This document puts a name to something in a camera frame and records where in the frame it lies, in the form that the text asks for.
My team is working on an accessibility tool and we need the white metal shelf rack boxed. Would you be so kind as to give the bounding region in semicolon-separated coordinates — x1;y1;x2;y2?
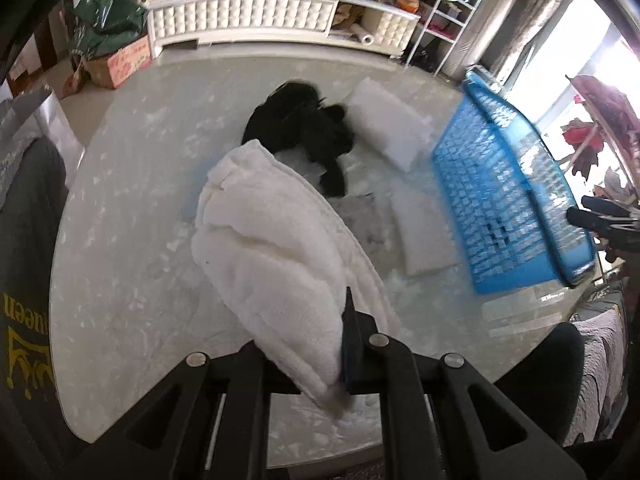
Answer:
405;0;483;75

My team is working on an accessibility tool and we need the white foam pillow block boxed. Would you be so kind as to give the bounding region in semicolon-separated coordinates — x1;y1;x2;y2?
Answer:
344;78;434;172

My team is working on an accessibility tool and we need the black plush cloth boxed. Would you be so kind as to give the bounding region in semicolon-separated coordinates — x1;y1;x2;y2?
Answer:
242;80;355;197

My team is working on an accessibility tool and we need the grey stained cloth pad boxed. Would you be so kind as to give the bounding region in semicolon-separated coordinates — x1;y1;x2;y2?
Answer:
329;193;396;280

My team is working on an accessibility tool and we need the green plastic bag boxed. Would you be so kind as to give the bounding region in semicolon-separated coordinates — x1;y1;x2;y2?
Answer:
70;0;148;60

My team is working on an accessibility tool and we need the white tufted TV cabinet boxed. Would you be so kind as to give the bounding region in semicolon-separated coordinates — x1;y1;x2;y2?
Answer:
148;0;419;58

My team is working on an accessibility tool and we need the wooden drying rack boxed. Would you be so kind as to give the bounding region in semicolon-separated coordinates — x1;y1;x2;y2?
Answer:
568;75;639;196

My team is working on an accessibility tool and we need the red hanging garment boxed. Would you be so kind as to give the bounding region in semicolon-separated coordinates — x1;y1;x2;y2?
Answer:
562;118;604;180

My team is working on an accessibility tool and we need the orange printed cardboard box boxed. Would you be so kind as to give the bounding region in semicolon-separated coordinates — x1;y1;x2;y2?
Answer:
82;36;152;90

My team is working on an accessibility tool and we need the white quilted towel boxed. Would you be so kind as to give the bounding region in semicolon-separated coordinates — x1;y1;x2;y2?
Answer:
191;140;400;418

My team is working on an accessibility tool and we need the white rectangular sponge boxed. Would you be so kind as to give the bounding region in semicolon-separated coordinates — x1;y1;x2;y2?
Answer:
390;181;461;276

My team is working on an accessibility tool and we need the paper towel roll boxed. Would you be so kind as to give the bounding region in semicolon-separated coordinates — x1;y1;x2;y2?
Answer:
349;23;374;46

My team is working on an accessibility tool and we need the patterned beige curtain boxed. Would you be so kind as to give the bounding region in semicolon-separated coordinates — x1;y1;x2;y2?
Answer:
490;0;563;84

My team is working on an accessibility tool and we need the pink clothes pile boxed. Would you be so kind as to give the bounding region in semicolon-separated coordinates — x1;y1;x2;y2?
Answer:
572;75;639;150

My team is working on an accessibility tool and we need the blue plastic laundry basket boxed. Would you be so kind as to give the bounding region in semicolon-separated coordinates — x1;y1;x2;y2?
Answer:
433;74;597;295

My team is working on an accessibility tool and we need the dark chair with lace cover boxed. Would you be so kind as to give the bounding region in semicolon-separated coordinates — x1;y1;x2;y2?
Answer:
1;88;85;479

